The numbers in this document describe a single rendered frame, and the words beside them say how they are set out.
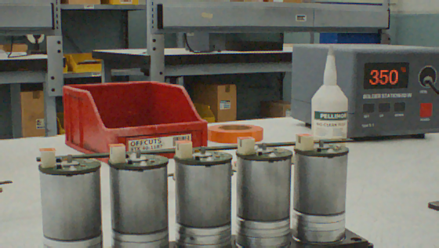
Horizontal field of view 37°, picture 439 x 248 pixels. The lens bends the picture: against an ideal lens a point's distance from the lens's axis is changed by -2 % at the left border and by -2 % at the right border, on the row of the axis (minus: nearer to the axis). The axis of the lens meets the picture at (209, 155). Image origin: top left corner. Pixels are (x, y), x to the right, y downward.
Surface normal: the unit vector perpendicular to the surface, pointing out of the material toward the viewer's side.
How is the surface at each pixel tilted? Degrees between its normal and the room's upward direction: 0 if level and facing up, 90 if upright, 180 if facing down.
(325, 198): 90
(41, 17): 90
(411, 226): 0
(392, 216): 0
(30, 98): 91
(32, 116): 90
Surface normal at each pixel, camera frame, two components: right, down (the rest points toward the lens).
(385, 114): 0.29, 0.18
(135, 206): -0.07, 0.19
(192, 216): -0.32, 0.18
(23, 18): 0.49, 0.17
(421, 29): -0.87, 0.10
